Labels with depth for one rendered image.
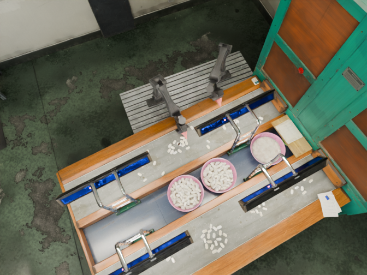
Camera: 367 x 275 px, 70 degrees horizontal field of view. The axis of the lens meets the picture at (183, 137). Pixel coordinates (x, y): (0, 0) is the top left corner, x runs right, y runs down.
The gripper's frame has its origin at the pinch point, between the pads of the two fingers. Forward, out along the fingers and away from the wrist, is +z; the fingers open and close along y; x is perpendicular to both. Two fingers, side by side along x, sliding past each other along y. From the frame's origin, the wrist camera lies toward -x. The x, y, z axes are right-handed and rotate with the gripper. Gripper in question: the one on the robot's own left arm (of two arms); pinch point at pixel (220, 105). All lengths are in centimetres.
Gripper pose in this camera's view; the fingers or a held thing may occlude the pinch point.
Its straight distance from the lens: 208.9
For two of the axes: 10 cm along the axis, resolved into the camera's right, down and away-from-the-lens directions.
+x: -2.8, -2.5, 9.3
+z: 3.7, 8.6, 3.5
